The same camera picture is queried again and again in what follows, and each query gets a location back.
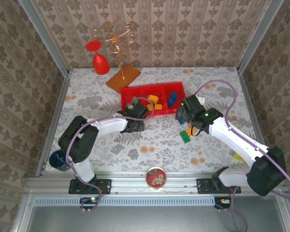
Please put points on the yellow arch lego piece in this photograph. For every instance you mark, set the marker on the yellow arch lego piece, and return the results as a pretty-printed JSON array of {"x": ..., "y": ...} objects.
[{"x": 153, "y": 98}]

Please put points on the round tin red floral lid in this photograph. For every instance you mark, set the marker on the round tin red floral lid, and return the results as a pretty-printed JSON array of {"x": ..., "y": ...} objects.
[{"x": 155, "y": 178}]

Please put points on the aluminium mounting rail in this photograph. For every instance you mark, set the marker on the aluminium mounting rail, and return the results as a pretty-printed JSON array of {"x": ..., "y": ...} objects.
[{"x": 130, "y": 183}]

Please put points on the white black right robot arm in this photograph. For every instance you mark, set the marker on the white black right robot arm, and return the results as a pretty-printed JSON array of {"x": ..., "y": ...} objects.
[{"x": 234, "y": 137}]

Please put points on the aluminium frame post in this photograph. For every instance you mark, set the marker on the aluminium frame post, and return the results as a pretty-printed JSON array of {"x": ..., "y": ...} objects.
[
  {"x": 43, "y": 36},
  {"x": 258, "y": 36}
]

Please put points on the grey metal base panel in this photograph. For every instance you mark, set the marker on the grey metal base panel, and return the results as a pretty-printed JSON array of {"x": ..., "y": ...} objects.
[{"x": 147, "y": 220}]

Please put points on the yellow two-by-four lego brick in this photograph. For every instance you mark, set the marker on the yellow two-by-four lego brick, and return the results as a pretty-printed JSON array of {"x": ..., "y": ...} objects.
[{"x": 158, "y": 106}]

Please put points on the red plastic wine glass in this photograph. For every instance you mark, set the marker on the red plastic wine glass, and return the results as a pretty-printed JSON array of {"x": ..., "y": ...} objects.
[{"x": 101, "y": 64}]

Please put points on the aluminium side rail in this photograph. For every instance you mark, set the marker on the aluminium side rail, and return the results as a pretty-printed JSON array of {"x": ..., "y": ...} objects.
[
  {"x": 55, "y": 116},
  {"x": 253, "y": 113}
]

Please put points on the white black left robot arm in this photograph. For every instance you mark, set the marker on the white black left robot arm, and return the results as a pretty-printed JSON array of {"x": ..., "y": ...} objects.
[{"x": 106, "y": 124}]

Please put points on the small black electronics board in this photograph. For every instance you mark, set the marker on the small black electronics board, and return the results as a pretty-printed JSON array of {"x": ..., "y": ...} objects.
[
  {"x": 90, "y": 199},
  {"x": 222, "y": 201}
]

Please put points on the green two-by-four lego brick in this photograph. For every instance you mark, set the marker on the green two-by-four lego brick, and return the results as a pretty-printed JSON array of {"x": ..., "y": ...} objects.
[{"x": 184, "y": 138}]

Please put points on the red three-compartment tray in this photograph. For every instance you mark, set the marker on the red three-compartment tray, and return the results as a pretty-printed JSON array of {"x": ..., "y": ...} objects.
[{"x": 129, "y": 95}]

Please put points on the dark blue cup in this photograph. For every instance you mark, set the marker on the dark blue cup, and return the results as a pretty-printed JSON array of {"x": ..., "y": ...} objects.
[{"x": 59, "y": 158}]

